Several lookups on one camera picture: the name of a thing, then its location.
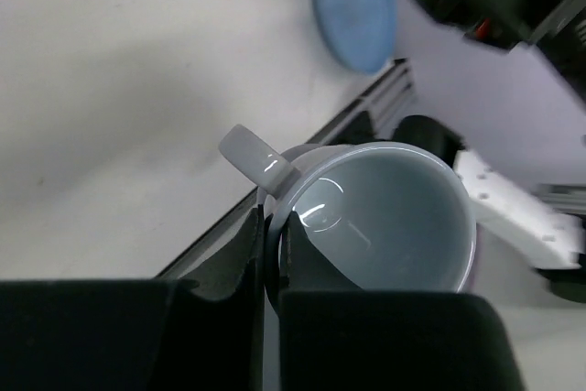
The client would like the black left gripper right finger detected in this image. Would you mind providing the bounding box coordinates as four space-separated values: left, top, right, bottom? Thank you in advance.
278 214 525 390

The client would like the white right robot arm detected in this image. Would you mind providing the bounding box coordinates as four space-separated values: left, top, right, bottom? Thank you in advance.
393 0 585 303

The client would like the light blue plate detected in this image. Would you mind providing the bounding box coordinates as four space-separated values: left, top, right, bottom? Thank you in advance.
311 0 396 74

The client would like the aluminium mounting rail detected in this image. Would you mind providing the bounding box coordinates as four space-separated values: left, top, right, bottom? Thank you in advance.
155 59 420 280

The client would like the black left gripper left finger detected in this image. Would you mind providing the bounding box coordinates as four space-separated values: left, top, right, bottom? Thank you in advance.
1 208 264 390

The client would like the pale blue mug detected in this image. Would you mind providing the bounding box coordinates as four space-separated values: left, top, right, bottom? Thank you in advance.
219 125 477 309

